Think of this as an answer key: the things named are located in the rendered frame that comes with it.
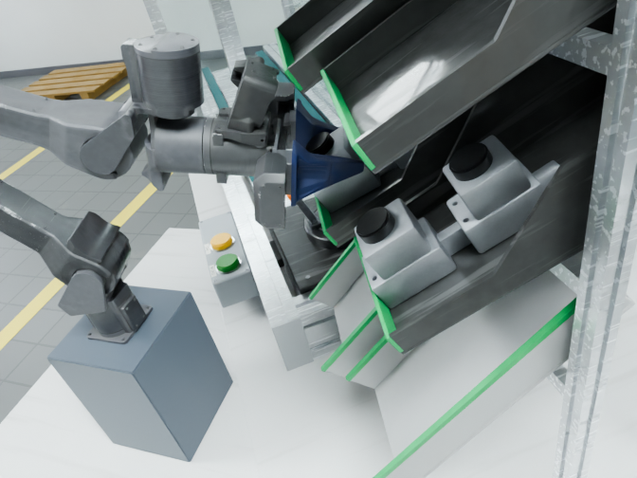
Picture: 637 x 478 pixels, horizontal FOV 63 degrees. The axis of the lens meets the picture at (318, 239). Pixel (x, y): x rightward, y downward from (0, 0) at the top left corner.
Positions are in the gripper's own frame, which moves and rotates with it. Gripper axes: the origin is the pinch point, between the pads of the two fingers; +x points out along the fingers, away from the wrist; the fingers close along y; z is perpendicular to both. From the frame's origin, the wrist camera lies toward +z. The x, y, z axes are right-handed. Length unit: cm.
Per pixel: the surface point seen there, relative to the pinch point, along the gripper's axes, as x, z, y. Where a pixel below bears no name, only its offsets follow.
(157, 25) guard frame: -44, -24, 97
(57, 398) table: -42, -52, 2
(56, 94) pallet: -250, -216, 422
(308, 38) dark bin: -2.5, 9.7, 4.3
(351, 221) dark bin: 2.3, -3.2, -7.0
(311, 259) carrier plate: -0.9, -31.1, 16.4
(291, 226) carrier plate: -4.7, -32.8, 26.7
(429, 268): 7.9, 0.2, -16.5
